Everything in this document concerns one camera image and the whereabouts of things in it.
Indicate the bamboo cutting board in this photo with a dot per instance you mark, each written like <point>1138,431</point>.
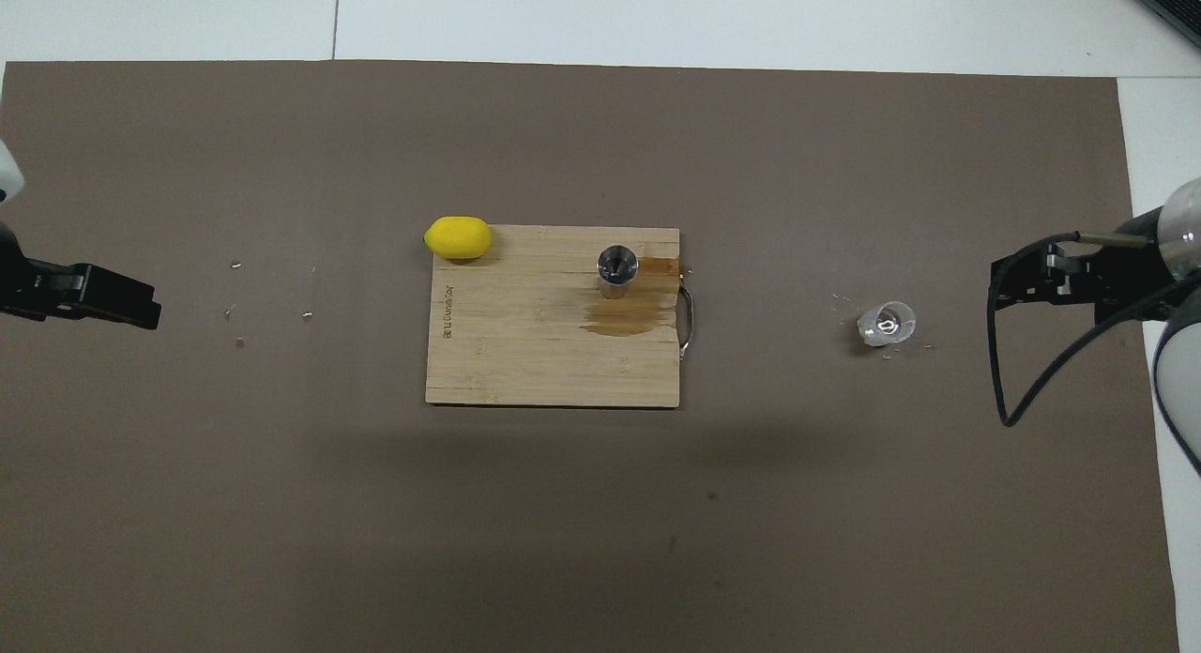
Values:
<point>525,343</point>

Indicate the steel double jigger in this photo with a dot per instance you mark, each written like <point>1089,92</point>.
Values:
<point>617,264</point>

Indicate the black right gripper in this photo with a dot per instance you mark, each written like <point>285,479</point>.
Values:
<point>1121,273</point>

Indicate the yellow lemon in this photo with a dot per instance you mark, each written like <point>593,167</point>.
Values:
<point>458,238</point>

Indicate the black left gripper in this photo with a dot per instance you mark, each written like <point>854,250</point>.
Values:
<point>47,282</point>

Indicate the brown table mat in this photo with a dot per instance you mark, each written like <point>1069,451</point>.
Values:
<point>600,540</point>

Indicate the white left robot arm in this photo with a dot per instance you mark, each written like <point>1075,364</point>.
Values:
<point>7,170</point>

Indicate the small clear glass cup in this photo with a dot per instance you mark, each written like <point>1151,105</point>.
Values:
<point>887,325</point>

